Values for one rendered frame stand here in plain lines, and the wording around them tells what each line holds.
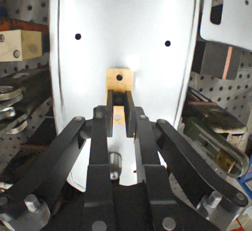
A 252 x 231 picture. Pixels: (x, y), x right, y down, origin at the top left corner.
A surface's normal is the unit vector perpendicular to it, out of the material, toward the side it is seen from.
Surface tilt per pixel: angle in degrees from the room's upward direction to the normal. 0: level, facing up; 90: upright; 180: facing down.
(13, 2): 0
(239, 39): 0
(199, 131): 78
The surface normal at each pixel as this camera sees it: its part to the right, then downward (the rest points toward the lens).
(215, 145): -0.96, 0.04
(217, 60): 0.07, 0.39
